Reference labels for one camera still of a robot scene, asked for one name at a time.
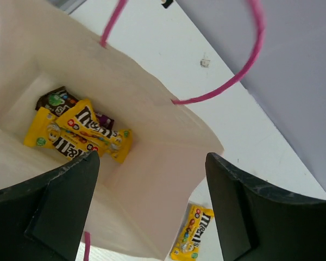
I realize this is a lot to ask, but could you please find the small purple candy packet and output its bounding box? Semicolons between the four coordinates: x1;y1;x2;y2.
35;86;115;130

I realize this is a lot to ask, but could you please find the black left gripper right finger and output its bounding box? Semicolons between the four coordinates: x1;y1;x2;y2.
205;153;326;260

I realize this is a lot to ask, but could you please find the blue label back left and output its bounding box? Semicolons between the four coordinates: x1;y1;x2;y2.
161;0;174;9

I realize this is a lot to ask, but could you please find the yellow M&M packet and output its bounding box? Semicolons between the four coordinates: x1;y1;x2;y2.
170;204;214;260
56;110;133;163
23;107;105;160

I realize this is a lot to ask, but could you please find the beige and pink paper bag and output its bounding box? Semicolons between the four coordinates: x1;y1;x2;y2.
0;0;266;261

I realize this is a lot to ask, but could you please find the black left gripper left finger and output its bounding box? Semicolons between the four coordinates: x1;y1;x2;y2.
0;152;100;260

